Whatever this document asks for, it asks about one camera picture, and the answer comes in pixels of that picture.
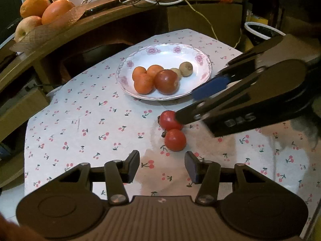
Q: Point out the white-rimmed waste bin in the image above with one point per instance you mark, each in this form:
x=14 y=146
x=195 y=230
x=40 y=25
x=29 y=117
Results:
x=263 y=31

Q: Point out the small orange mandarin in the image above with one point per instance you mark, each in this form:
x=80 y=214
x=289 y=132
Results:
x=154 y=70
x=143 y=84
x=138 y=73

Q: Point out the yellow-red apple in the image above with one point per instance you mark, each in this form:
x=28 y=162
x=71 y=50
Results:
x=26 y=29

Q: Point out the brown kiwi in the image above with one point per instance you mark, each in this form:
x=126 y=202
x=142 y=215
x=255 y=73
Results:
x=176 y=72
x=186 y=68

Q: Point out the cherry print tablecloth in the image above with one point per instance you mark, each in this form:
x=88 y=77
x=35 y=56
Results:
x=87 y=125

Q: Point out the leaf-shaped wooden fruit tray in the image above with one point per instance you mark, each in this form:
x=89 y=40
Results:
x=50 y=34

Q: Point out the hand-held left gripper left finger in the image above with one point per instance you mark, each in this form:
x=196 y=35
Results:
x=131 y=165

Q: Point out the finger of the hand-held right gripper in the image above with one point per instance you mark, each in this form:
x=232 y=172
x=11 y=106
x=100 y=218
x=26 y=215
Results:
x=210 y=87
x=200 y=110

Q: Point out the black remote control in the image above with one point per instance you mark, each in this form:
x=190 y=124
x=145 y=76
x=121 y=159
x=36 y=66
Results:
x=102 y=5

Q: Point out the small red tomato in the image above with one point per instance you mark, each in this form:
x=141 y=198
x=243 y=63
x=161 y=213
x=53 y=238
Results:
x=175 y=140
x=168 y=119

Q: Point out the large orange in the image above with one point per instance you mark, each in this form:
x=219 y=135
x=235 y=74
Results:
x=33 y=5
x=57 y=11

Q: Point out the large dark red tomato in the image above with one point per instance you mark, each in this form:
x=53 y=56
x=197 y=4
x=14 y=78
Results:
x=166 y=82

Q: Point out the white floral plate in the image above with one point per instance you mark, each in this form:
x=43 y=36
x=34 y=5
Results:
x=165 y=55

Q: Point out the dark shelf unit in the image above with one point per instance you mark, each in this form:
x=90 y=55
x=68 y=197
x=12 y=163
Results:
x=265 y=2

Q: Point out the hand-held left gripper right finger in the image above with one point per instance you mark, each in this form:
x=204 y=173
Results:
x=192 y=170

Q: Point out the black television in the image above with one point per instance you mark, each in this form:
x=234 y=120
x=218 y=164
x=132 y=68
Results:
x=7 y=12

